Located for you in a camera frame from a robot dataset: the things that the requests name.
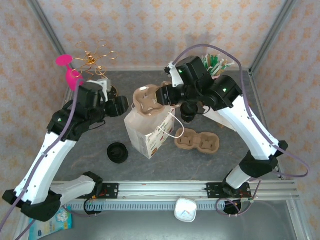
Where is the white paper napkin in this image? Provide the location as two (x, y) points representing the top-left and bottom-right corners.
(202, 104), (226, 128)

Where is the grey slotted cable duct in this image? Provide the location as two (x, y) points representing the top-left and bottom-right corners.
(62, 200), (242, 213)

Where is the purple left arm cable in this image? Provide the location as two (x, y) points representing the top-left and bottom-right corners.
(0, 78), (85, 240)

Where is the aluminium frame post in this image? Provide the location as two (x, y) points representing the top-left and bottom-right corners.
(26, 0), (75, 92)
(248, 0), (300, 76)

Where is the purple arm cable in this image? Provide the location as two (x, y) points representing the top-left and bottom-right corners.
(0, 78), (85, 240)
(173, 44), (311, 179)

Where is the wooden stirrer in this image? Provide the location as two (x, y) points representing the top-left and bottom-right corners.
(217, 59), (228, 76)

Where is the brown cardboard cup carrier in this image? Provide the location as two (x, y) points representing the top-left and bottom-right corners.
(174, 127), (221, 151)
(131, 81), (181, 118)

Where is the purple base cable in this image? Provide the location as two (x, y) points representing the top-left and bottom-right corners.
(215, 198), (253, 218)
(61, 204), (98, 218)

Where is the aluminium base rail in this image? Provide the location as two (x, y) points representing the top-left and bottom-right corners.
(51, 179), (300, 201)

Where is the white timer device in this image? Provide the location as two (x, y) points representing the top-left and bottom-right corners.
(174, 196), (198, 223)

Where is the blue wet wipes pack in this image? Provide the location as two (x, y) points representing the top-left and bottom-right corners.
(28, 209), (74, 240)

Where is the stack of black cup lids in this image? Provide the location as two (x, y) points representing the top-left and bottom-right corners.
(106, 141), (130, 165)

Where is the pink plastic wine glass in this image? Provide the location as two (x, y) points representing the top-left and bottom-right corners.
(55, 54), (85, 92)

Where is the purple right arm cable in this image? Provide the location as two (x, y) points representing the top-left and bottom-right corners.
(173, 44), (311, 179)

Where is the paper wrapped straw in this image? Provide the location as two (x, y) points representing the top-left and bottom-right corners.
(219, 60), (236, 73)

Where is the gold wire glass rack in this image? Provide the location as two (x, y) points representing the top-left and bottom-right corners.
(74, 39), (120, 98)

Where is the white paper takeout bag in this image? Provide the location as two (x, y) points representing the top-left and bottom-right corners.
(124, 99), (185, 160)

